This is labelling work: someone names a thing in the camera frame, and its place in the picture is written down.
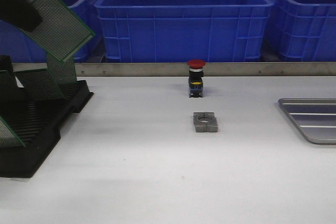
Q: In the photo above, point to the centre blue plastic crate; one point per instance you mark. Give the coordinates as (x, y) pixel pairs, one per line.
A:
(152, 31)

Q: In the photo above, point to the rearmost green perforated board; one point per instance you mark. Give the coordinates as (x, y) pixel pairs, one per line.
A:
(61, 72)

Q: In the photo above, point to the steel table edge rail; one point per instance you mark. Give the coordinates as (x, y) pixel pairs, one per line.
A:
(215, 69)

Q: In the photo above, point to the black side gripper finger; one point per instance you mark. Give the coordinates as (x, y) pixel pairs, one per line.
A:
(21, 14)

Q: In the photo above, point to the black slotted board rack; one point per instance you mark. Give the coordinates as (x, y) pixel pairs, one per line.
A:
(38, 126)

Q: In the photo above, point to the grey metal clamp block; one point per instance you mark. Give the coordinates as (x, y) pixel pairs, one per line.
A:
(205, 122)

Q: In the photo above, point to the dark green leftmost board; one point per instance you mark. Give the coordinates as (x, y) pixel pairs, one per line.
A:
(13, 98)

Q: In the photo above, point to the red emergency stop button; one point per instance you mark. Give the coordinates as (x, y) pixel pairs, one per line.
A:
(195, 81)

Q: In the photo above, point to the silver metal tray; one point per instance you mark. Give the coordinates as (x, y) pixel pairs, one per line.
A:
(314, 118)

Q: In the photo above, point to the left front blue crate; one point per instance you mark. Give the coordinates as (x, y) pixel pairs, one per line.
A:
(21, 48)

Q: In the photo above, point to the right front blue crate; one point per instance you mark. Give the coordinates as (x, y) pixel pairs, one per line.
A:
(302, 30)

